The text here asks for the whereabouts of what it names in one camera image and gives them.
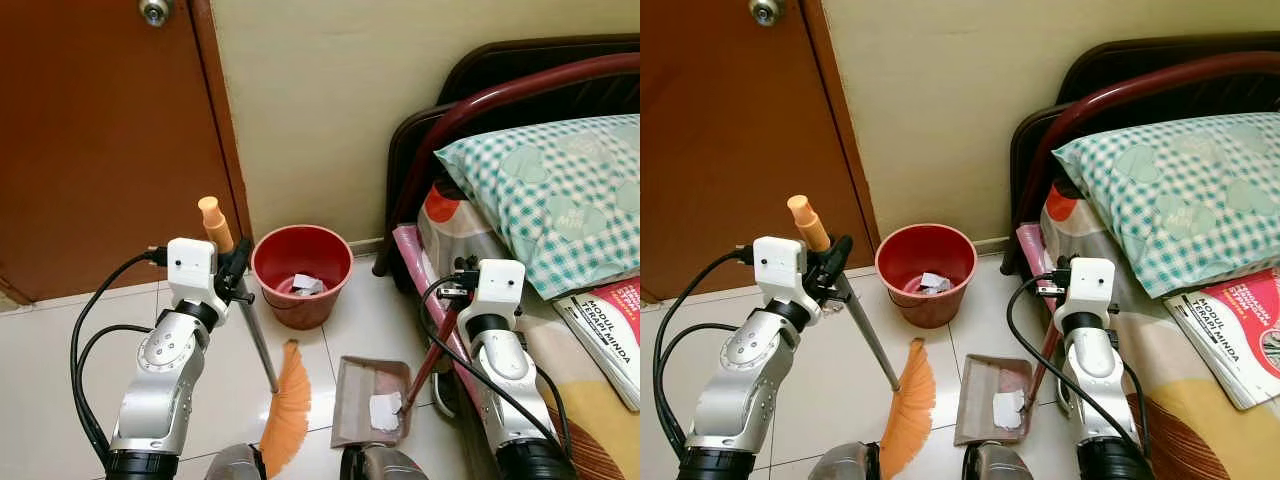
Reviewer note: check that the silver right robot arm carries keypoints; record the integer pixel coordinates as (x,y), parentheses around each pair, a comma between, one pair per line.
(505,370)
(1090,365)

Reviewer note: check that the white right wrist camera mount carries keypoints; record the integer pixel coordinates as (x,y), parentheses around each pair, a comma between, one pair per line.
(500,285)
(1090,283)

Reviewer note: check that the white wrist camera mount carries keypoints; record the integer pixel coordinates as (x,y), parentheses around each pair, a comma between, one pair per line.
(775,262)
(500,285)
(190,265)
(1090,283)

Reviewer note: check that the silver round door knob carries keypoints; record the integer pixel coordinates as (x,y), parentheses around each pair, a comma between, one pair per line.
(766,10)
(155,10)

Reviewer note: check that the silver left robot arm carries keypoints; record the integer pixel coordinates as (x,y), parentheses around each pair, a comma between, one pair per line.
(165,370)
(745,370)

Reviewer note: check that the crumpled white paper scrap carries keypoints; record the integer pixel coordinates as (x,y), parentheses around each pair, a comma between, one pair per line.
(932,283)
(306,284)

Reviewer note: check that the brown wooden door frame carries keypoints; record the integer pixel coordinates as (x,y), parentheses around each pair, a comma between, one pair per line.
(842,110)
(222,110)

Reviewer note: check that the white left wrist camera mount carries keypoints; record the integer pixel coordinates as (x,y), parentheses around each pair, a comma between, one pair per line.
(775,262)
(190,265)

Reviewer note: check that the brown wooden door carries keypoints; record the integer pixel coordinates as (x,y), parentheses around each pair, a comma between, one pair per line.
(740,150)
(100,150)

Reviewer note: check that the red and white book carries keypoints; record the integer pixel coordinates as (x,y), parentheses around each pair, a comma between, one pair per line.
(612,330)
(1235,335)

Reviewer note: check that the flat white paper piece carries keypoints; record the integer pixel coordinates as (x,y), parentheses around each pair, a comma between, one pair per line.
(385,411)
(1008,410)

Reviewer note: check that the dark red metal bed frame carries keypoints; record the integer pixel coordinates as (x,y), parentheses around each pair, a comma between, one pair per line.
(1120,95)
(500,95)

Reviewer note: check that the red plastic bucket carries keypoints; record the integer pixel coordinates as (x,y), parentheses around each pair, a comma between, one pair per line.
(948,306)
(322,308)

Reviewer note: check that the green checked pillow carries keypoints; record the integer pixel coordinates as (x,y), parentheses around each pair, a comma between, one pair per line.
(1170,200)
(560,200)

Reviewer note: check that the beige patterned bed sheet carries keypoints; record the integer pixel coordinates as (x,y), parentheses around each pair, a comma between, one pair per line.
(1200,430)
(590,430)

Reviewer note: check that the grey right robot leg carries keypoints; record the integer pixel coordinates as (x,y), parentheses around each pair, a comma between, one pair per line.
(385,465)
(1000,463)

